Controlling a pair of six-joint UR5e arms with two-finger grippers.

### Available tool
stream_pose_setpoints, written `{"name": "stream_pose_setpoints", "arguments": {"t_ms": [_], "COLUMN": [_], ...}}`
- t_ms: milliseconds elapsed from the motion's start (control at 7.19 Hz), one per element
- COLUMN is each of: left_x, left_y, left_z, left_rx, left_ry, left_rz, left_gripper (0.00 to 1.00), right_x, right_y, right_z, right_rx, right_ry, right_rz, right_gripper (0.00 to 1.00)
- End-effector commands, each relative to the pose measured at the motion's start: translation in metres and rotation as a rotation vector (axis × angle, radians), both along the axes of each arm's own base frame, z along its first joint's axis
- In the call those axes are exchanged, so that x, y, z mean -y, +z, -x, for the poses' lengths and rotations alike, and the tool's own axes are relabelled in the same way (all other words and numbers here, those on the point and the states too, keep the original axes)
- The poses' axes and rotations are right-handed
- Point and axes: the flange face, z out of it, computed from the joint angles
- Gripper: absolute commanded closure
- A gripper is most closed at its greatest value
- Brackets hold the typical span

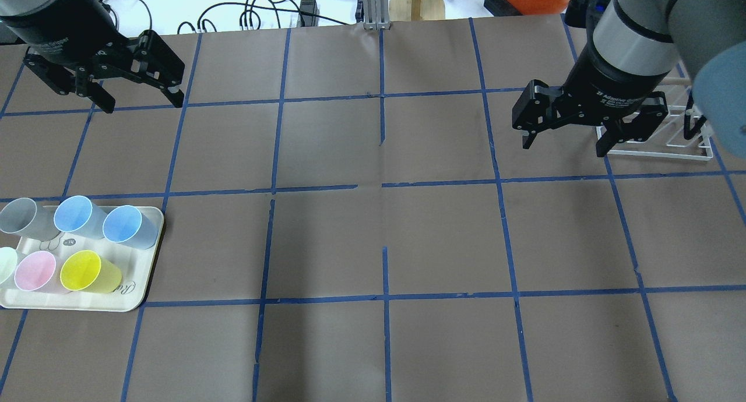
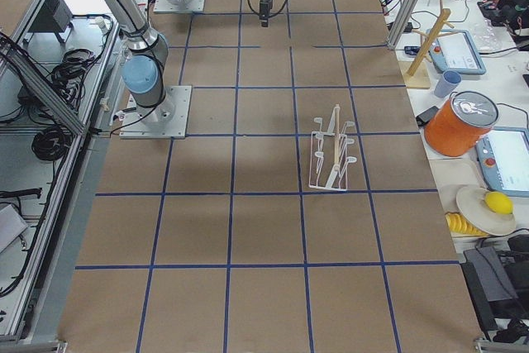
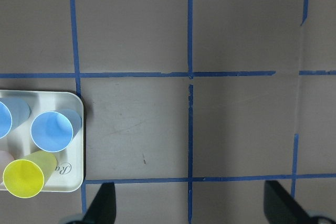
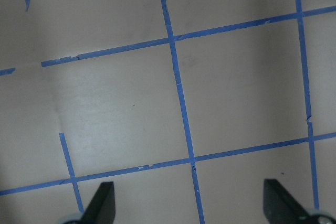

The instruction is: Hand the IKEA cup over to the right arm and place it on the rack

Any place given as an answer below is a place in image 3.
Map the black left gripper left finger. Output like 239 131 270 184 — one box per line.
82 183 116 224

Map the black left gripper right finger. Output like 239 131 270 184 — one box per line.
264 180 318 224

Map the pink plastic cup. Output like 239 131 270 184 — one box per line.
0 150 14 183

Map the yellow plastic cup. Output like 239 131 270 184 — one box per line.
3 151 57 198

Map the cream plastic tray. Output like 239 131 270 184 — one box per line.
1 90 85 193

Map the light blue plastic cup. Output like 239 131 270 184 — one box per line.
1 97 30 138

